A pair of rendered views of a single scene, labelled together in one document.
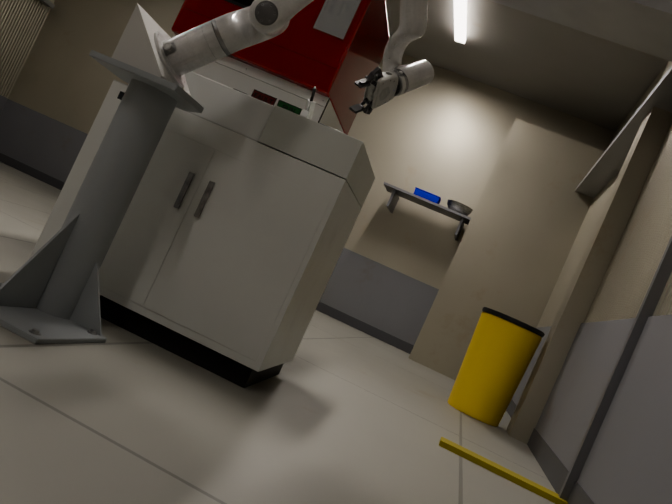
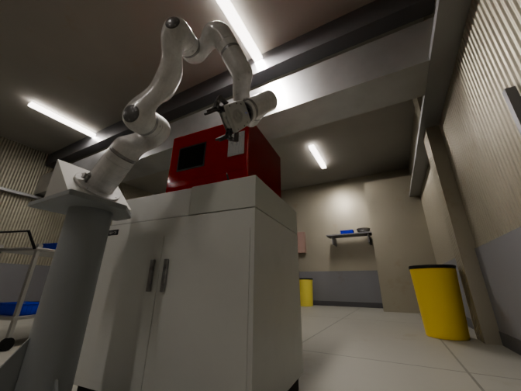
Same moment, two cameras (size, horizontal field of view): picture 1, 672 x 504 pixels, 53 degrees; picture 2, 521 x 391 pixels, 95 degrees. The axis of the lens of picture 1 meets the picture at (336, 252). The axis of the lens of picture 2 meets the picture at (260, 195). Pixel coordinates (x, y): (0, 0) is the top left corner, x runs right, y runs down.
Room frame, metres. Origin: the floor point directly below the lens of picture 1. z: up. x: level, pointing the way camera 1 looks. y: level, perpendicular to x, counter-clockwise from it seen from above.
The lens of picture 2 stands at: (1.43, -0.20, 0.51)
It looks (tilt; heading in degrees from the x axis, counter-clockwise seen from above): 21 degrees up; 16
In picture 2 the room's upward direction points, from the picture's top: 1 degrees clockwise
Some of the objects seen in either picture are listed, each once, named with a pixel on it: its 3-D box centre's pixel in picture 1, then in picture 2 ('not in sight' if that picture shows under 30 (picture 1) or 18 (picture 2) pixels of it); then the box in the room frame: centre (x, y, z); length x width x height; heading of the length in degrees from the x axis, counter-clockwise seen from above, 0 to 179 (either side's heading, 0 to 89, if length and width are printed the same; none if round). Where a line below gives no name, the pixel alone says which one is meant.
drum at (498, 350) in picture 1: (493, 367); (438, 299); (4.86, -1.38, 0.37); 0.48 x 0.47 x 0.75; 168
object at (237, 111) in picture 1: (203, 99); (155, 209); (2.48, 0.68, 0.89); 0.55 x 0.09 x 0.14; 81
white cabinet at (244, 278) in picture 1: (204, 240); (198, 305); (2.72, 0.50, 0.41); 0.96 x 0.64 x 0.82; 81
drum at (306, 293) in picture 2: not in sight; (305, 292); (8.49, 0.48, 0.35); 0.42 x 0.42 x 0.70
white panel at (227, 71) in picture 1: (232, 104); not in sight; (3.08, 0.72, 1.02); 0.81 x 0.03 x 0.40; 81
